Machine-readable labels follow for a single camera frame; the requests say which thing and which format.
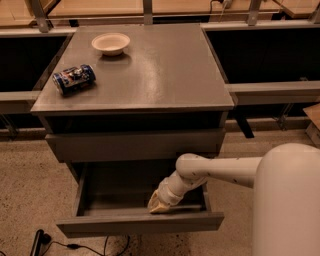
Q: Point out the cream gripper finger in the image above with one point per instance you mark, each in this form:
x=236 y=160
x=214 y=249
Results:
x=154 y=201
x=159 y=208

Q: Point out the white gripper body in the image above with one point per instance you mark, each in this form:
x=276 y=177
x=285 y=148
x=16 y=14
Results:
x=165 y=193

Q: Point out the grey drawer cabinet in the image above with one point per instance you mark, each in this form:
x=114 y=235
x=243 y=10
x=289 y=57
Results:
x=166 y=79

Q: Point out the grey drawer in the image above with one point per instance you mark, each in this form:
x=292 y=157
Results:
x=112 y=199
x=128 y=146

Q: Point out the grey top drawer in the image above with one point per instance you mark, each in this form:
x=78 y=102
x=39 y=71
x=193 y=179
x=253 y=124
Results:
x=128 y=146

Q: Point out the grey metal rail frame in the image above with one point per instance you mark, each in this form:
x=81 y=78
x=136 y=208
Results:
x=246 y=15

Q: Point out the crushed blue soda can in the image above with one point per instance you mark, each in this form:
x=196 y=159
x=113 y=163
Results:
x=73 y=79

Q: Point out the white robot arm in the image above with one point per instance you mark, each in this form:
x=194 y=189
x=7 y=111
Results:
x=286 y=199

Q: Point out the white paper bowl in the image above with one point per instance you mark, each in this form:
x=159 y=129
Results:
x=111 y=44

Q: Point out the wooden box at right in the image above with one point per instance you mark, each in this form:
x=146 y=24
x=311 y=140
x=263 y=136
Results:
x=313 y=130

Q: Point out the black power adapter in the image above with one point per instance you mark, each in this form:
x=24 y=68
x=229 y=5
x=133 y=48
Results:
x=41 y=238

